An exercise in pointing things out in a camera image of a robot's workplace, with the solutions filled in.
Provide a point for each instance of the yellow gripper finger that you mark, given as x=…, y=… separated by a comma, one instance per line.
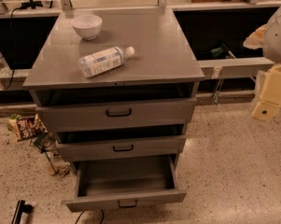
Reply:
x=268, y=102
x=256, y=39

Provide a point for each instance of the blue label plastic bottle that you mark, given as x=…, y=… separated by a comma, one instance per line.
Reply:
x=104, y=61

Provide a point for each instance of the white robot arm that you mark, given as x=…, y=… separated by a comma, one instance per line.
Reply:
x=268, y=37

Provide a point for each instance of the grey top drawer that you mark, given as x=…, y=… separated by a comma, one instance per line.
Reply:
x=75, y=118

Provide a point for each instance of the grey drawer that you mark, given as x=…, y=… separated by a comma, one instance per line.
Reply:
x=125, y=183
x=123, y=148
x=75, y=118

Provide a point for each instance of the grey middle drawer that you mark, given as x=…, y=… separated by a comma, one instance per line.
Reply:
x=123, y=148

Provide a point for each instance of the grey bottom drawer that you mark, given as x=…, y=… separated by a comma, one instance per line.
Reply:
x=125, y=183

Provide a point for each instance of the grey drawer cabinet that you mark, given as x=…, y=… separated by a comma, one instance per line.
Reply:
x=163, y=67

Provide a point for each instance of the clear plastic bottle on ledge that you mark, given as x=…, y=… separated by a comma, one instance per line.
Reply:
x=5, y=71

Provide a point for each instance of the white ceramic bowl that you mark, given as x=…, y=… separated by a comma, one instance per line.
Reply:
x=87, y=26

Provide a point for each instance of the crumpled tan wrapper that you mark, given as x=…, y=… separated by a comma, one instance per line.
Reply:
x=52, y=166

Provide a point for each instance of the dark green snack bag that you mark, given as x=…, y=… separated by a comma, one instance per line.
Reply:
x=45, y=142

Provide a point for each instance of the brown snack bag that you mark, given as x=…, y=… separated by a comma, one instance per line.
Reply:
x=26, y=127

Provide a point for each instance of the green handled tool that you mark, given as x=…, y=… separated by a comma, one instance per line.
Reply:
x=222, y=49

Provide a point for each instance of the metal clamp bracket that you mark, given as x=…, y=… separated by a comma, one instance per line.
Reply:
x=216, y=91

